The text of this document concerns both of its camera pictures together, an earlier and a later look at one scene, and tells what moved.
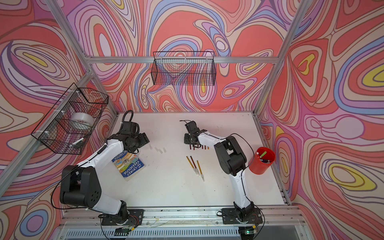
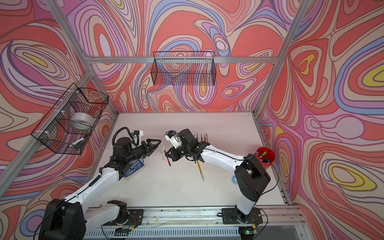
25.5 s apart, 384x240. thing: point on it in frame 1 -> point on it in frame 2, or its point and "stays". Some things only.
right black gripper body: (188, 139) -> (180, 152)
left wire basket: (68, 126) stays
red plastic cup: (262, 160) stays
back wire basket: (185, 68) stays
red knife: (194, 165) -> (166, 156)
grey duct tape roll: (83, 118) stays
